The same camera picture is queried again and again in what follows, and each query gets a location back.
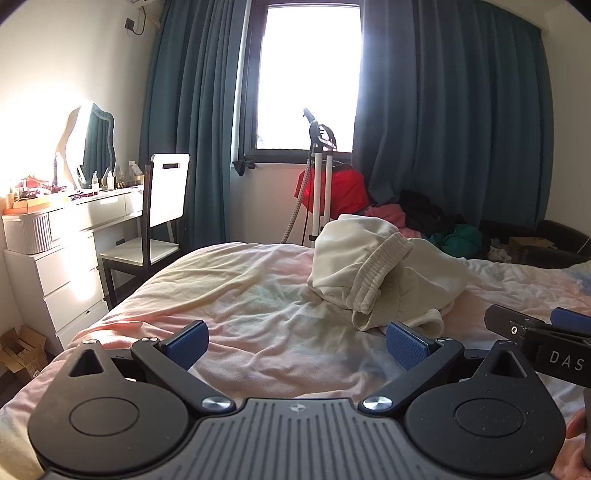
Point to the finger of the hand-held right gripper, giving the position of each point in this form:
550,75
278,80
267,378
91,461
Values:
508,323
572,317

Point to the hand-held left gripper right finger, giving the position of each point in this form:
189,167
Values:
406,347

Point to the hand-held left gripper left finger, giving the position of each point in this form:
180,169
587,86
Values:
188,345

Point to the cream pants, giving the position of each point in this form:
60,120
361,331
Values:
351,258

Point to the person's right hand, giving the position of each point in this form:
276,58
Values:
572,457

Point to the black sofa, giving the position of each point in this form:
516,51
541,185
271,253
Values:
558,240

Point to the small cardboard box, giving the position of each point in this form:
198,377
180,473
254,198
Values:
528,244

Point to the bed with pink sheet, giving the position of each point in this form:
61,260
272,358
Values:
258,300

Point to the green cloth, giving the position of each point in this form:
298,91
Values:
461,237

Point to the white dresser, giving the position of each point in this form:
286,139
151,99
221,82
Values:
69,277

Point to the black cloth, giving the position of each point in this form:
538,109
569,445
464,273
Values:
425,210

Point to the red cloth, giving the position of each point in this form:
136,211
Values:
351,191

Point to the open cardboard box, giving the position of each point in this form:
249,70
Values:
23,353

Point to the garment steamer stand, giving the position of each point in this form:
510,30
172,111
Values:
318,184

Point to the cluster of cosmetic bottles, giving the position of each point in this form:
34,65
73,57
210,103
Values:
97,182

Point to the black object on window sill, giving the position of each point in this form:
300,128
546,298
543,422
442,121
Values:
242,166

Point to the white ribbed storage box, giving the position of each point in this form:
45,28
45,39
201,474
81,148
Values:
27,233

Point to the teal curtain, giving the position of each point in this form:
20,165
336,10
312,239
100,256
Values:
461,101
194,115

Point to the wavy white mirror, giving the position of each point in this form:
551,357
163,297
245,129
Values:
94,138

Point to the window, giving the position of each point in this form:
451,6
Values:
309,74

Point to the white chair with black frame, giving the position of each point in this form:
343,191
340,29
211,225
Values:
168,189

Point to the black wall adapter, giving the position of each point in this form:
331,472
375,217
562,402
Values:
129,25

